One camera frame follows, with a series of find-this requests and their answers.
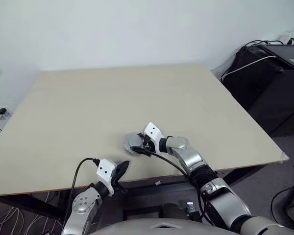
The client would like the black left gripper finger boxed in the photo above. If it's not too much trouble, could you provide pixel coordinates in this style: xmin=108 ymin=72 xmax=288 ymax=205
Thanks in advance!
xmin=116 ymin=160 xmax=131 ymax=172
xmin=115 ymin=167 xmax=128 ymax=182

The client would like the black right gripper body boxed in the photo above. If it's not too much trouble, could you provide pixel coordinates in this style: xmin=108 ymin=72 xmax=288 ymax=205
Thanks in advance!
xmin=141 ymin=133 xmax=157 ymax=154

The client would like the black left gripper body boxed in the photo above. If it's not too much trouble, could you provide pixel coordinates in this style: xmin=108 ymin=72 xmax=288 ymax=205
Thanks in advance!
xmin=111 ymin=170 xmax=128 ymax=194

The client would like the silver finned rotor disc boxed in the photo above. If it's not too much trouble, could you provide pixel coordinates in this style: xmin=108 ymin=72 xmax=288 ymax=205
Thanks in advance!
xmin=123 ymin=132 xmax=145 ymax=150

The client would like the dark rounded cylinder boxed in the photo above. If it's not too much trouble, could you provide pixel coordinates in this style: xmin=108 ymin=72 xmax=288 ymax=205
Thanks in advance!
xmin=162 ymin=202 xmax=187 ymax=219

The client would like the grey robot torso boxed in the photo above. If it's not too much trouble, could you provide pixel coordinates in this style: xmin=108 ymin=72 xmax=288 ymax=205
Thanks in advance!
xmin=90 ymin=217 xmax=237 ymax=235

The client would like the dark patterned rug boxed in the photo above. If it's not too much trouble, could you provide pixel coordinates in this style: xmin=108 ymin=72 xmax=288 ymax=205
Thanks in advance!
xmin=0 ymin=197 xmax=65 ymax=235

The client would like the black equipment case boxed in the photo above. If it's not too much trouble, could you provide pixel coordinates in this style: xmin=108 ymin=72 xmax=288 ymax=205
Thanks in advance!
xmin=210 ymin=43 xmax=294 ymax=138

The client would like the clear tape piece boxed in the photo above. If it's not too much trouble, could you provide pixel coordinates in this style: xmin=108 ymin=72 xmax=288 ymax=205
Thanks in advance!
xmin=279 ymin=152 xmax=291 ymax=165

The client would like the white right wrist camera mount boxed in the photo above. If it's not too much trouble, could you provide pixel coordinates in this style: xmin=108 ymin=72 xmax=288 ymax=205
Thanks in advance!
xmin=143 ymin=122 xmax=166 ymax=154

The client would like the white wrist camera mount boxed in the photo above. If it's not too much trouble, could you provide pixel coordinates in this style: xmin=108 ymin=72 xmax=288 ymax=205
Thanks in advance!
xmin=96 ymin=158 xmax=119 ymax=197
xmin=143 ymin=122 xmax=166 ymax=154

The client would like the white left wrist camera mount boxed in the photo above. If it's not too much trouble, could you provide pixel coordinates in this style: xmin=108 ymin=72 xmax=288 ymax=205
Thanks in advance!
xmin=96 ymin=158 xmax=119 ymax=197

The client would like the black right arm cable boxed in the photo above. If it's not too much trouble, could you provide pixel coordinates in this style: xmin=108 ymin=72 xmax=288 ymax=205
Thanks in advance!
xmin=147 ymin=151 xmax=213 ymax=222

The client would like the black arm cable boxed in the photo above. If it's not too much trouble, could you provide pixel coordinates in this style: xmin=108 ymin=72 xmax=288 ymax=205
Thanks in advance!
xmin=147 ymin=151 xmax=213 ymax=222
xmin=63 ymin=157 xmax=101 ymax=221

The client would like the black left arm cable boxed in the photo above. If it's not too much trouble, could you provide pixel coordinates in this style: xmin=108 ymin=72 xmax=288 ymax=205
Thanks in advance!
xmin=63 ymin=157 xmax=101 ymax=221

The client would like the small metal bracket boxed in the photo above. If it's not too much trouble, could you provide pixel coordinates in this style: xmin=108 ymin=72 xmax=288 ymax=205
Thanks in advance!
xmin=186 ymin=201 xmax=202 ymax=221

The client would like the white cable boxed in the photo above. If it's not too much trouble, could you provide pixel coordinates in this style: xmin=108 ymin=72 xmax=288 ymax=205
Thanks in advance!
xmin=220 ymin=55 xmax=277 ymax=79

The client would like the black floor cable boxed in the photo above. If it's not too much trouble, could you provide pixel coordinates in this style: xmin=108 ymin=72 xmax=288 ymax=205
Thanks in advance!
xmin=270 ymin=185 xmax=294 ymax=220

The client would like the black cable bundle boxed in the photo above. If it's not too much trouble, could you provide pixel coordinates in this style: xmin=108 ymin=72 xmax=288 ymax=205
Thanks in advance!
xmin=242 ymin=39 xmax=293 ymax=48

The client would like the white wall socket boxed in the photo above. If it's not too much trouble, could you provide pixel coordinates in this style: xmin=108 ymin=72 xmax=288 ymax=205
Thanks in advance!
xmin=280 ymin=31 xmax=294 ymax=47

